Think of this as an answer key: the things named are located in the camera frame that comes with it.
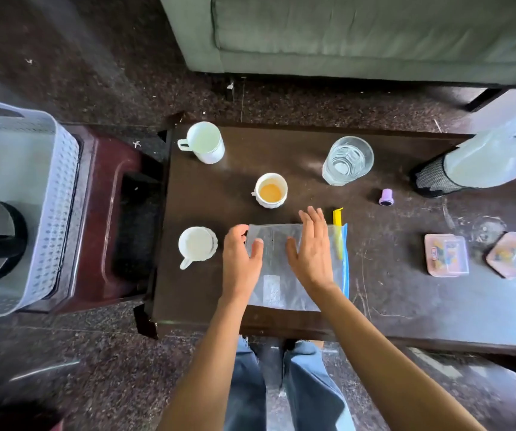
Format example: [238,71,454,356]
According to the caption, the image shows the person's left forearm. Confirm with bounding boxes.
[156,293,252,431]

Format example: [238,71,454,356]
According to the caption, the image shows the grey green sofa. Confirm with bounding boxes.
[158,0,516,89]

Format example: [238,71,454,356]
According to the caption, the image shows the tall white mug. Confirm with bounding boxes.
[177,121,226,165]

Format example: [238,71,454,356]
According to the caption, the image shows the person's blue jeans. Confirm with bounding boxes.
[223,338,357,431]

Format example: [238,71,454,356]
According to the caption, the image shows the pink box with clear lid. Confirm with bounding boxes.
[423,233,470,279]
[485,231,516,280]

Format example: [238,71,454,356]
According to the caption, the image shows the maroon plastic stool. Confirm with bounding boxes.
[23,123,165,315]

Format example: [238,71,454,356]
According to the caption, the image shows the white woven plastic basket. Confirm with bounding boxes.
[0,99,81,318]

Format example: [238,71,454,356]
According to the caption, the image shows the yellow plastic bag clip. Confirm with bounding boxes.
[332,207,345,261]

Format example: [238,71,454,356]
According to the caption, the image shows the small clear glass lid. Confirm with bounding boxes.
[470,215,508,245]

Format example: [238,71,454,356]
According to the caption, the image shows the clear glass of water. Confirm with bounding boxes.
[322,136,375,187]

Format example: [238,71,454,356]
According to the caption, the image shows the person's right forearm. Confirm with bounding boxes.
[306,282,488,431]

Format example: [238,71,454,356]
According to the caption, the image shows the person's right hand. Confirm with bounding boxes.
[286,206,336,295]

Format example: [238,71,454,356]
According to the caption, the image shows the white cup with orange liquid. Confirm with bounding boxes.
[252,172,289,210]

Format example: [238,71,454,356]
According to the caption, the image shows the person's left hand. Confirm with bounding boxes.
[221,224,265,302]

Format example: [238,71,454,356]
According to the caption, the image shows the bottle with black mesh sleeve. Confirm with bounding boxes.
[409,129,516,199]

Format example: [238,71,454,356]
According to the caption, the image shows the clear zip bag blue edge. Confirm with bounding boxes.
[243,222,350,313]

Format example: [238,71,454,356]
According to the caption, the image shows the small white mug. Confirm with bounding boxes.
[178,226,219,271]

